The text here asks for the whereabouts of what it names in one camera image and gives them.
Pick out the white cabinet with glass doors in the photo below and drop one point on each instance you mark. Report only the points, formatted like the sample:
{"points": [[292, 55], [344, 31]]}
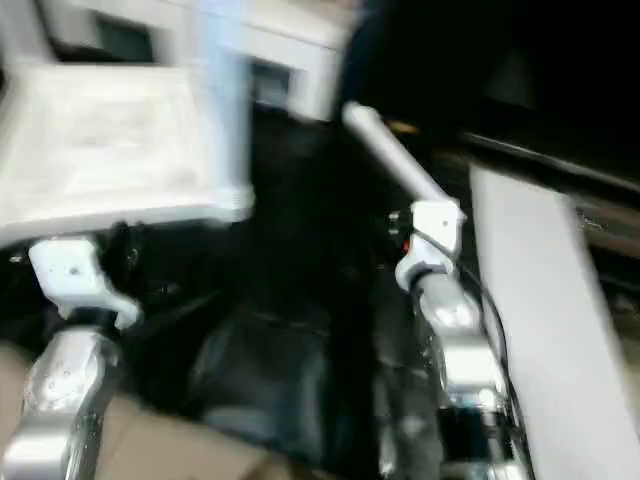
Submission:
{"points": [[290, 50]]}

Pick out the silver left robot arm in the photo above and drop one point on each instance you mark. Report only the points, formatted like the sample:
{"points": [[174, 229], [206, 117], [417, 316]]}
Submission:
{"points": [[60, 390]]}

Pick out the black work mat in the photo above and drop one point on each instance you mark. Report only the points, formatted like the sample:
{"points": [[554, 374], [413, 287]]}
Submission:
{"points": [[300, 330]]}

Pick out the white plastic table leg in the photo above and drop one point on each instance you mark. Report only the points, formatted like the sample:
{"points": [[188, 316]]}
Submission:
{"points": [[225, 90], [400, 155]]}

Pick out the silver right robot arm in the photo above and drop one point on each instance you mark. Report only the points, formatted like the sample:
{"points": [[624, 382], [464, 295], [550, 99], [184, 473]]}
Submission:
{"points": [[460, 340]]}

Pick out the flat white board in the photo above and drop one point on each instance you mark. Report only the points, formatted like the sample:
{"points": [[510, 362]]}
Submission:
{"points": [[560, 330]]}

